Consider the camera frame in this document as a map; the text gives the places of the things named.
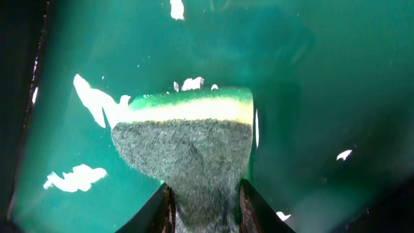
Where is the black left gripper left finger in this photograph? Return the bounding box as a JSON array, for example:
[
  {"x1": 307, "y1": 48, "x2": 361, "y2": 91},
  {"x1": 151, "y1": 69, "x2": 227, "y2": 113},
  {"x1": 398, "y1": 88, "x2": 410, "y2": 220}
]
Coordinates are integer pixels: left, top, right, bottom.
[{"x1": 116, "y1": 183, "x2": 177, "y2": 233}]

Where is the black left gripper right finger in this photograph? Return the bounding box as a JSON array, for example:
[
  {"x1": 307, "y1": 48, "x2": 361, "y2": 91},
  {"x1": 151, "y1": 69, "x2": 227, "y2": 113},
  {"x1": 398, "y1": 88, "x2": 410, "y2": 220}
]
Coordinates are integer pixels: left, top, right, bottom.
[{"x1": 239, "y1": 179, "x2": 295, "y2": 233}]

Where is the green yellow scrub sponge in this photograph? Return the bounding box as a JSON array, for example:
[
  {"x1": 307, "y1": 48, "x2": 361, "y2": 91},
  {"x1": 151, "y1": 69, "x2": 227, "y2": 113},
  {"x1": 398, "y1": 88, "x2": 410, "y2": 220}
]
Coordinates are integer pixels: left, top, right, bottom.
[{"x1": 111, "y1": 87, "x2": 254, "y2": 232}]

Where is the black tub with green water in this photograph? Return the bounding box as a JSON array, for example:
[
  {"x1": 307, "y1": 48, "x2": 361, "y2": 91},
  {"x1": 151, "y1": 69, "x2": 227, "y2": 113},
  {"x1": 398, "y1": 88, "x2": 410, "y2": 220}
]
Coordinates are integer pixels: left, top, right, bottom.
[{"x1": 1, "y1": 1, "x2": 413, "y2": 232}]

